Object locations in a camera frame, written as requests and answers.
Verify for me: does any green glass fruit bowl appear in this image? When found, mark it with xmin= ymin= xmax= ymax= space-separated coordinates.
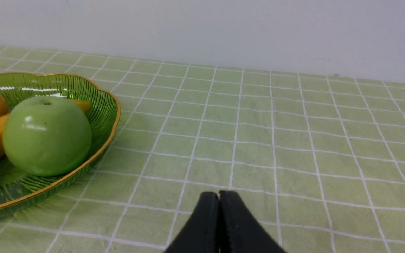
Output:
xmin=0 ymin=72 xmax=121 ymax=218

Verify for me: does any green checkered tablecloth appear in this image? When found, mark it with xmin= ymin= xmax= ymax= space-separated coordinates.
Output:
xmin=0 ymin=45 xmax=405 ymax=253

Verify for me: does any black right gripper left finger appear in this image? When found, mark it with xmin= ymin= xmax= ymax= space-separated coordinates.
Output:
xmin=164 ymin=191 xmax=220 ymax=253

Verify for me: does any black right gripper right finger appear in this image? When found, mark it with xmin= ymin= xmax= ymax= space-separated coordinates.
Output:
xmin=219 ymin=190 xmax=285 ymax=253

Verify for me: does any green apple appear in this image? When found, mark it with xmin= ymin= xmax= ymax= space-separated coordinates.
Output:
xmin=3 ymin=96 xmax=92 ymax=177

